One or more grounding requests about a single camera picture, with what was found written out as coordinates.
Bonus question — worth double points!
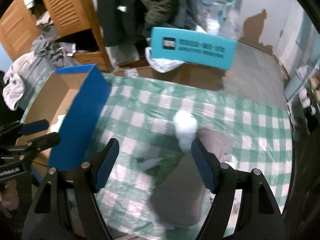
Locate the pile of grey clothes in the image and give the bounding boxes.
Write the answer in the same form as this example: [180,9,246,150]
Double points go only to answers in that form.
[30,11,80,68]

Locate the person's left hand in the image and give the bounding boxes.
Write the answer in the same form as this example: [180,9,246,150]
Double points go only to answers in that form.
[1,179,19,212]

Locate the grey laundry bag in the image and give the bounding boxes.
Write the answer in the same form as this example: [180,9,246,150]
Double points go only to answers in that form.
[17,55,56,111]

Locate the white tissue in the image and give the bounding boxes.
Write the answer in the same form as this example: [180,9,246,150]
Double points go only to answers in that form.
[137,158,163,172]

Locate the wooden louvered wardrobe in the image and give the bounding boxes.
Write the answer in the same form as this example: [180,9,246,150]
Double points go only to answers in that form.
[1,0,113,73]

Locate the green checked tablecloth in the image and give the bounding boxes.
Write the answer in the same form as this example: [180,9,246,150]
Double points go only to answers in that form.
[88,77,292,239]

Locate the blue cardboard box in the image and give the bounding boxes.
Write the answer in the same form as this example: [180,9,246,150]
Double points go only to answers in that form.
[21,64,111,180]

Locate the white towel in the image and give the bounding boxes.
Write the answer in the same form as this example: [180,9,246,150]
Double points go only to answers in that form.
[2,51,36,111]

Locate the metal shoe rack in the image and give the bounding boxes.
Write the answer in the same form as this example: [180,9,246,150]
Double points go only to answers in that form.
[284,62,319,133]

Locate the white fluffy soft object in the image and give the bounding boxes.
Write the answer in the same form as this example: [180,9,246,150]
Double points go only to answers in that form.
[172,110,198,152]

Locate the brown cardboard box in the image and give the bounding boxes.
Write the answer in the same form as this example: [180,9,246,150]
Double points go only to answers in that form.
[114,60,227,91]

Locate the hanging dark coats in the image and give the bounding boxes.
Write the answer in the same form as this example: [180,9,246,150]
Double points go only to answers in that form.
[97,0,197,47]

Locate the grey plush slipper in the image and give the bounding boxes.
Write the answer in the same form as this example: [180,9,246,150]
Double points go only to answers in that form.
[148,128,235,230]

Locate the blue patterned plastic bag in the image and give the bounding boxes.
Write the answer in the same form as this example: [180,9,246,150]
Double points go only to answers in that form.
[197,0,239,40]

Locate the white plastic bag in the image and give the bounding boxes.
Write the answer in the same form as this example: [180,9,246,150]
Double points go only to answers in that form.
[145,47,185,74]

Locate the teal shoe box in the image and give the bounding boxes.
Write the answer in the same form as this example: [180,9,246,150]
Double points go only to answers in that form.
[151,27,238,70]

